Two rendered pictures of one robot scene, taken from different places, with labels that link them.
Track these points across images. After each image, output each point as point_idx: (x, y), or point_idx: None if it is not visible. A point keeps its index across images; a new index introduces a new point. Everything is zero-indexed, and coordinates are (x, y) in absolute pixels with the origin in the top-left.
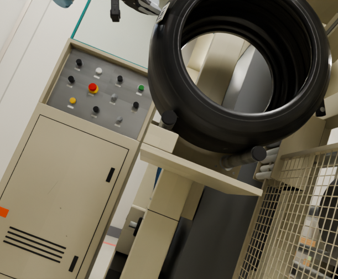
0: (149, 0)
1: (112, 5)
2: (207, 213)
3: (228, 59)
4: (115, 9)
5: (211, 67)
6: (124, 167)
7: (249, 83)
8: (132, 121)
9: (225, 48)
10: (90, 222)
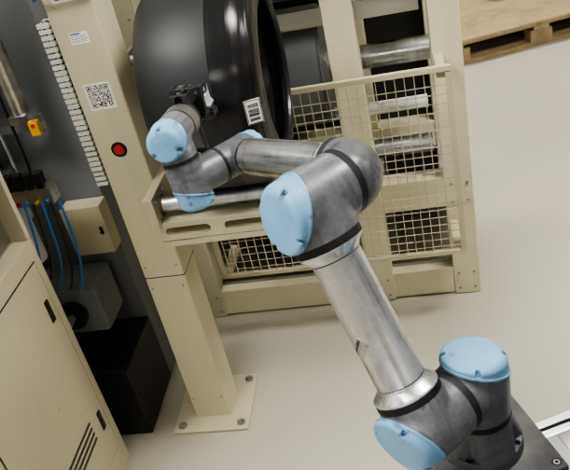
0: (214, 103)
1: (207, 145)
2: (118, 217)
3: (120, 45)
4: (209, 146)
5: (121, 75)
6: (47, 284)
7: (41, 19)
8: None
9: (113, 34)
10: (78, 373)
